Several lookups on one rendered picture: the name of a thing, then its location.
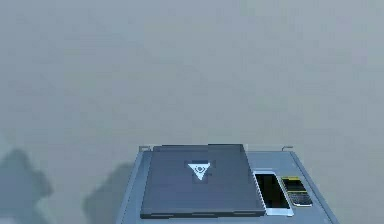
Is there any dark grey closed laptop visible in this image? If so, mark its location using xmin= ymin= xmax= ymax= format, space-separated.
xmin=139 ymin=143 xmax=267 ymax=220

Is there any white smartphone black screen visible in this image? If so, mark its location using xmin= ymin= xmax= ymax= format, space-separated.
xmin=253 ymin=170 xmax=295 ymax=217

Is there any black yellow keypad phone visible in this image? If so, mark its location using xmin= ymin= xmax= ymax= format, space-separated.
xmin=280 ymin=176 xmax=314 ymax=208

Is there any grey metal table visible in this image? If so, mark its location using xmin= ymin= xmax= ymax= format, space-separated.
xmin=115 ymin=145 xmax=341 ymax=224

